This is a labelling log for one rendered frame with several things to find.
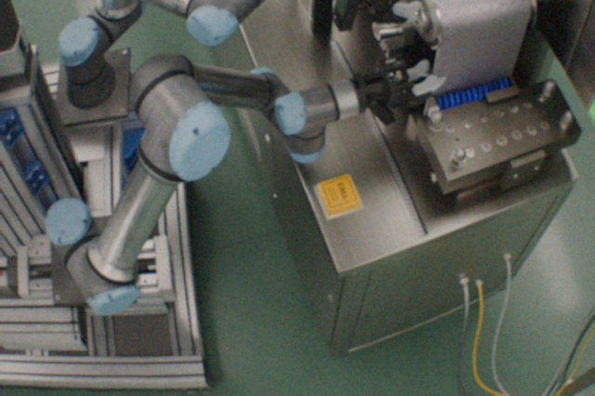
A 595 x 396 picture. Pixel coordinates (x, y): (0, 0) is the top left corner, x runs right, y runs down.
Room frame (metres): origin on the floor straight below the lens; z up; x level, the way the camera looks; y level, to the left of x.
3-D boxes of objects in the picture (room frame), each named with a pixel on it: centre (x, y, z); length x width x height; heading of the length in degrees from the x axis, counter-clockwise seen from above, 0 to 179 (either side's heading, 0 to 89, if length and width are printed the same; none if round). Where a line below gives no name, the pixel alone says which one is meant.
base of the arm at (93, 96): (1.12, 0.55, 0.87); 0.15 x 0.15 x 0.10
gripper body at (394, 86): (0.89, -0.16, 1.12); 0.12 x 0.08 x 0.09; 110
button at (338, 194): (0.76, -0.09, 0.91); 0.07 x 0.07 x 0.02; 20
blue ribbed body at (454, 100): (0.95, -0.39, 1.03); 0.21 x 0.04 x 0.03; 110
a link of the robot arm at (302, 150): (0.85, -0.01, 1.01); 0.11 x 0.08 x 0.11; 37
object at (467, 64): (0.97, -0.39, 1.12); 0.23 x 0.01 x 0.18; 110
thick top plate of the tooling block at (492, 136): (0.87, -0.46, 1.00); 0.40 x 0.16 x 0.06; 110
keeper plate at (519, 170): (0.79, -0.51, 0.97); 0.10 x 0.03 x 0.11; 110
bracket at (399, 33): (1.01, -0.20, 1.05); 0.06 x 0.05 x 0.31; 110
